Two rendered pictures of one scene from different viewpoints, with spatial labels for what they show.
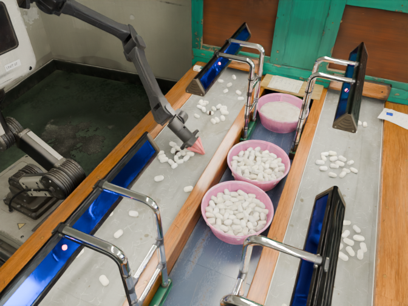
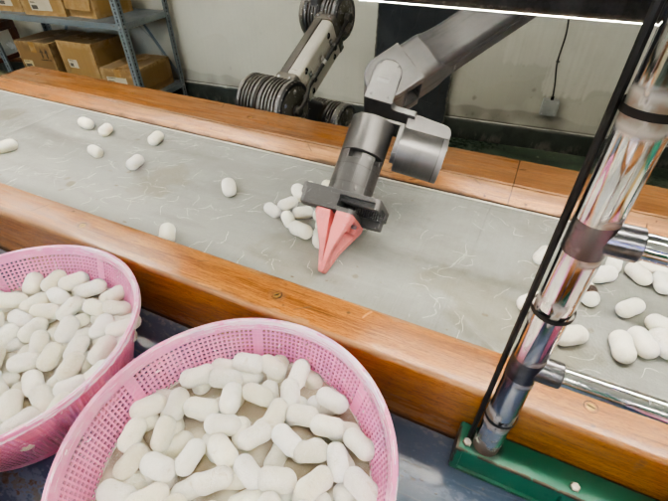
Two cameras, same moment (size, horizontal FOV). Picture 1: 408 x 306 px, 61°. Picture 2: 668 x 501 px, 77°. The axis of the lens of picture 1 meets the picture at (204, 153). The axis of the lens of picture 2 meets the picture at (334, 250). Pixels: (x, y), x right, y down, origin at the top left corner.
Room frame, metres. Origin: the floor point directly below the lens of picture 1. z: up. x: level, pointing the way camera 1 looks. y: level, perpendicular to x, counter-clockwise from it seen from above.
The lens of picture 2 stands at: (1.18, -0.38, 1.10)
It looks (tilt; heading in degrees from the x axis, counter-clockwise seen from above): 40 degrees down; 93
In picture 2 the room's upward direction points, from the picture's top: straight up
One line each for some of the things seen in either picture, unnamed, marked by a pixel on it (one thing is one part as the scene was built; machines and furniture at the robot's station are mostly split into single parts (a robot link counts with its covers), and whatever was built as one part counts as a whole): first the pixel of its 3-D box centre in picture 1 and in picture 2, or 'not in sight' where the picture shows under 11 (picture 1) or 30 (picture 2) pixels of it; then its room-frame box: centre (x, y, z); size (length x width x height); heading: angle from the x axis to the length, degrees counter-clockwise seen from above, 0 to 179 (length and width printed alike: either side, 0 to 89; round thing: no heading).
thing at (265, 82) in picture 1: (291, 86); not in sight; (1.69, -0.48, 0.77); 0.33 x 0.15 x 0.01; 68
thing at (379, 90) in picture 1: (359, 86); not in sight; (1.61, -0.82, 0.83); 0.30 x 0.06 x 0.07; 68
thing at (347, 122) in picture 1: (354, 80); not in sight; (1.23, -0.59, 1.08); 0.62 x 0.08 x 0.07; 158
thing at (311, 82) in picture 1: (323, 113); not in sight; (1.26, -0.52, 0.90); 0.20 x 0.19 x 0.45; 158
